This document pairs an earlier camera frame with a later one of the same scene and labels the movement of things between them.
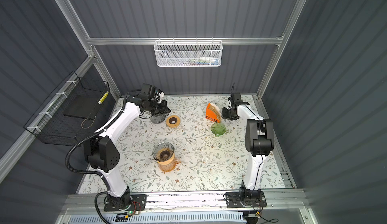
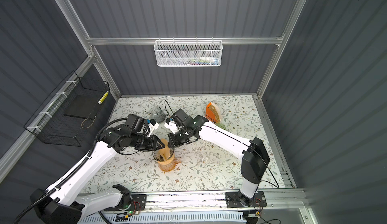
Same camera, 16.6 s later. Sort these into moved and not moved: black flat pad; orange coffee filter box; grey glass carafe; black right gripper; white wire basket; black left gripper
Moved: black left gripper; black right gripper
Not moved: orange coffee filter box; grey glass carafe; black flat pad; white wire basket
